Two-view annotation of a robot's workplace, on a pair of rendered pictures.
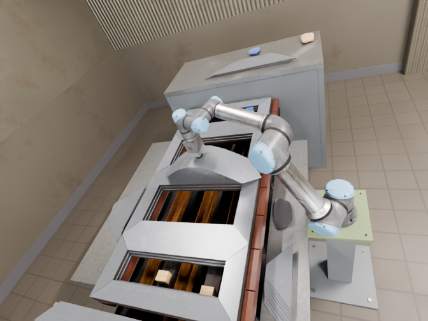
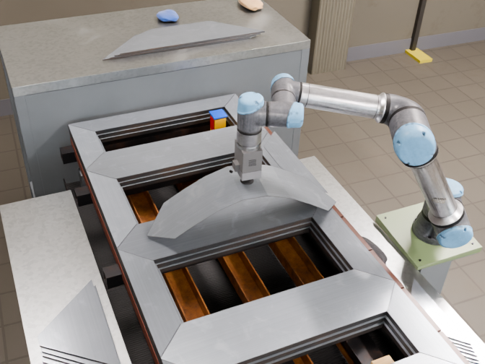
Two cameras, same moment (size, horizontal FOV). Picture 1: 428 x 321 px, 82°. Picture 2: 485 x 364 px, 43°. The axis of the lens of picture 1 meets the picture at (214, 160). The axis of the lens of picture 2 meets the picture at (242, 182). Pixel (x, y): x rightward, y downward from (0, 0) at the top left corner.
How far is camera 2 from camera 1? 143 cm
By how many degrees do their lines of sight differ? 43
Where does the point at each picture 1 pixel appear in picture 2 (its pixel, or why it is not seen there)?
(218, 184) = (273, 228)
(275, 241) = not seen: hidden behind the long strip
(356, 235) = (465, 248)
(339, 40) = not seen: hidden behind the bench
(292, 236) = (400, 276)
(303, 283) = (453, 318)
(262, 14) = not seen: outside the picture
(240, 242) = (383, 284)
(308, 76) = (289, 60)
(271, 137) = (420, 116)
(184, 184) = (208, 245)
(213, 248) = (355, 305)
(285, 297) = (456, 336)
